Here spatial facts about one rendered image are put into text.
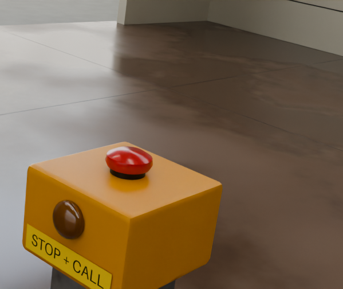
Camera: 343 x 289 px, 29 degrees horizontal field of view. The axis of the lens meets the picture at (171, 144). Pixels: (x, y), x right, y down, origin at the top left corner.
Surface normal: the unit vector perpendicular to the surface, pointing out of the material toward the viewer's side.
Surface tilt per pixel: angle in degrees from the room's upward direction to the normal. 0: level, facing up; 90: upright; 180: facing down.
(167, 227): 90
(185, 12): 90
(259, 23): 90
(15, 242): 0
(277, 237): 0
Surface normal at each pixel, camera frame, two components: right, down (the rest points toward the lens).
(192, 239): 0.76, 0.31
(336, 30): -0.64, 0.17
